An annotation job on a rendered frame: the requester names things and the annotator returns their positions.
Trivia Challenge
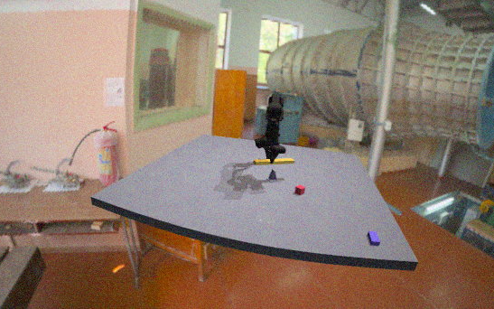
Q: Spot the small red cube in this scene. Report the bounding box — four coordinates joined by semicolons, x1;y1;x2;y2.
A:
294;185;306;195

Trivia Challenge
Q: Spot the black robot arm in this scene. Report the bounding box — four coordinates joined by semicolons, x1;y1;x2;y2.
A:
255;94;284;148

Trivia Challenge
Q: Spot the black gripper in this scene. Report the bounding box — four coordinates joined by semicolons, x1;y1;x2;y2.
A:
263;132;285;164

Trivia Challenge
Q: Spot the small purple block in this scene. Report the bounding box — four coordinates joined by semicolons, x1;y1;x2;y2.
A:
368;231;380;246

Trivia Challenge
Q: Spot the yellow bar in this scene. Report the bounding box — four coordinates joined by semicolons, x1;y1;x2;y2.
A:
253;158;294;165

